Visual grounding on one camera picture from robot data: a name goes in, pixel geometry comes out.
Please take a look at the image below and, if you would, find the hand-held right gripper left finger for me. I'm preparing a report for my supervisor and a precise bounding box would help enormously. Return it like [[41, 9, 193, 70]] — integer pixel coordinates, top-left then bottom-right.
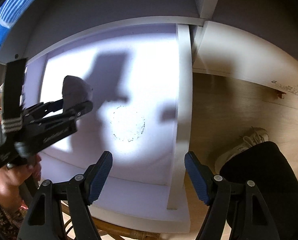
[[17, 151, 114, 240]]

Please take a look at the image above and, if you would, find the white drawer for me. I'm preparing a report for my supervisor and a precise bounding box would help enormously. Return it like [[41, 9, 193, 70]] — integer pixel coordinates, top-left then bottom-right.
[[21, 22, 192, 233]]

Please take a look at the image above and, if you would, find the black cloth with white stripes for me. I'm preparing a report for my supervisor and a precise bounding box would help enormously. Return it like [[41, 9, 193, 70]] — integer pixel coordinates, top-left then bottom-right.
[[1, 58, 27, 133]]

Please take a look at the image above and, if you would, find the pale lavender sock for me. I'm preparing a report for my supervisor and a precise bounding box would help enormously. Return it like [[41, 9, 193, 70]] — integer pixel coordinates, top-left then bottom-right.
[[62, 75, 94, 108]]

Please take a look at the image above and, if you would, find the person's right leg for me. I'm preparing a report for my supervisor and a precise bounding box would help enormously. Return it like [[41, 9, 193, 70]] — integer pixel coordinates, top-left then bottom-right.
[[219, 141, 298, 240]]

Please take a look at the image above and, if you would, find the person's left hand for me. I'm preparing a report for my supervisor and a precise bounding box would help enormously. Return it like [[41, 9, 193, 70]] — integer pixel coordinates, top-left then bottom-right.
[[0, 154, 42, 205]]

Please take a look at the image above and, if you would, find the white sneaker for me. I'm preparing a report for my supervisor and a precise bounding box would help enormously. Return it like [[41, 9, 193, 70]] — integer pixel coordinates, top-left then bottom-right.
[[214, 127, 270, 173]]

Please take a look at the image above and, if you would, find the person's left forearm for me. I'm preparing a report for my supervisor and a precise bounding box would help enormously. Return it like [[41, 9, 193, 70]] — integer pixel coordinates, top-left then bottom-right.
[[0, 192, 29, 233]]

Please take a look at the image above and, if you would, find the blue plaid cloth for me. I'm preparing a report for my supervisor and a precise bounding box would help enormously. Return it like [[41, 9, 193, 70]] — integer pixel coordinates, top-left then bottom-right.
[[0, 0, 54, 83]]

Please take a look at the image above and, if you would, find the rattan chair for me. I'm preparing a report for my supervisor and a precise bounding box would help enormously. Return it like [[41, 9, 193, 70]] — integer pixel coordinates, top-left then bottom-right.
[[60, 202, 164, 240]]

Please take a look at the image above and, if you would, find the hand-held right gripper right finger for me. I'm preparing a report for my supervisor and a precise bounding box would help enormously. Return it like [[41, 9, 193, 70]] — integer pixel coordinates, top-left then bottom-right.
[[184, 151, 281, 240]]

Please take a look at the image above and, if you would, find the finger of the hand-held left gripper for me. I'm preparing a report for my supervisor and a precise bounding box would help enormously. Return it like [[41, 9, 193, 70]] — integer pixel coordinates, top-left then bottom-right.
[[29, 101, 94, 130], [24, 99, 64, 117]]

